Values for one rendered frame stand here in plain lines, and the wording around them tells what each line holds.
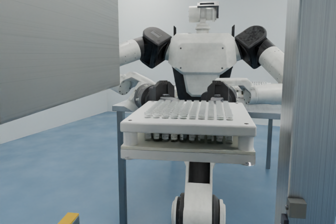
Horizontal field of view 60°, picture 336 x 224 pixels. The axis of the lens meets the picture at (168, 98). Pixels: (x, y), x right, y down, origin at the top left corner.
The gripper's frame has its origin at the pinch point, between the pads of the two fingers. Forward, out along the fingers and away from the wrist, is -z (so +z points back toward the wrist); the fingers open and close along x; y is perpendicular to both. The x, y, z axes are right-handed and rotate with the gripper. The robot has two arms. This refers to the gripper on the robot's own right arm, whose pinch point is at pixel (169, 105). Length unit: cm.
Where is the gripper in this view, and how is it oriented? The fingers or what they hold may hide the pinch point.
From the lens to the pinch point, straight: 76.2
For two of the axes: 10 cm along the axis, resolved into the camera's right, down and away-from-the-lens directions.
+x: 0.0, 9.9, 1.3
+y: -9.2, 0.5, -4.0
